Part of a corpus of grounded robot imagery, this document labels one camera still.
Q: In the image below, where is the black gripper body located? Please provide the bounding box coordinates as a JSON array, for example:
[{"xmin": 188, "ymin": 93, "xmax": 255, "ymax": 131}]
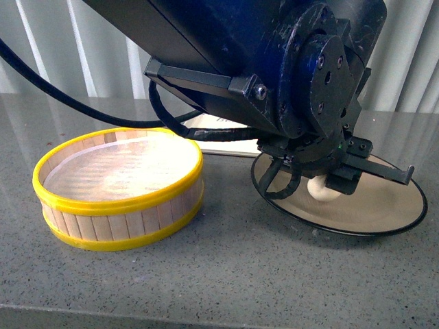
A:
[{"xmin": 257, "ymin": 34, "xmax": 414, "ymax": 195}]

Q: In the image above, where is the white steamed bun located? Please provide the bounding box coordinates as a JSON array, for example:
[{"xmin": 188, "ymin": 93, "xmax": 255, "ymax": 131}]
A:
[{"xmin": 307, "ymin": 175, "xmax": 341, "ymax": 202}]

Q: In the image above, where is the brown plate with black rim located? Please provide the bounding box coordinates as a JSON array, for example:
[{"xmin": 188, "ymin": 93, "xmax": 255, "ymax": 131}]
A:
[{"xmin": 267, "ymin": 173, "xmax": 427, "ymax": 236}]

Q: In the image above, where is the cream bear tray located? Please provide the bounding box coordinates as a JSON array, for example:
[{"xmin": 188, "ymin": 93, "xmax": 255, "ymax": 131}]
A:
[{"xmin": 184, "ymin": 114, "xmax": 260, "ymax": 157}]

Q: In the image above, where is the yellow-rimmed bamboo steamer basket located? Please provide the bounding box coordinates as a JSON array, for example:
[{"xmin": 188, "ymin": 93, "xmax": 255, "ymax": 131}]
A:
[{"xmin": 32, "ymin": 128, "xmax": 204, "ymax": 252}]

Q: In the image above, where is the black cable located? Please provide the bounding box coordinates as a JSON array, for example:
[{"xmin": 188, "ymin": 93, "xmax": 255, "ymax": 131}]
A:
[{"xmin": 0, "ymin": 37, "xmax": 302, "ymax": 201}]

